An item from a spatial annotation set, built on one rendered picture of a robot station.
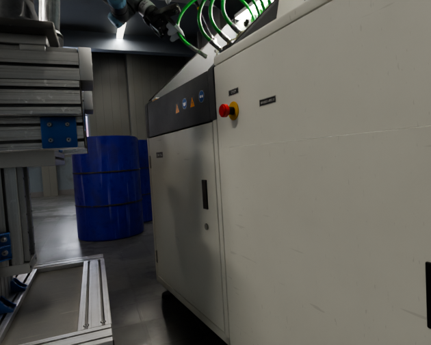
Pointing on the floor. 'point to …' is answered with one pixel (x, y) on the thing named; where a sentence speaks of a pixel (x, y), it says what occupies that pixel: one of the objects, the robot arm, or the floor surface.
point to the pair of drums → (111, 188)
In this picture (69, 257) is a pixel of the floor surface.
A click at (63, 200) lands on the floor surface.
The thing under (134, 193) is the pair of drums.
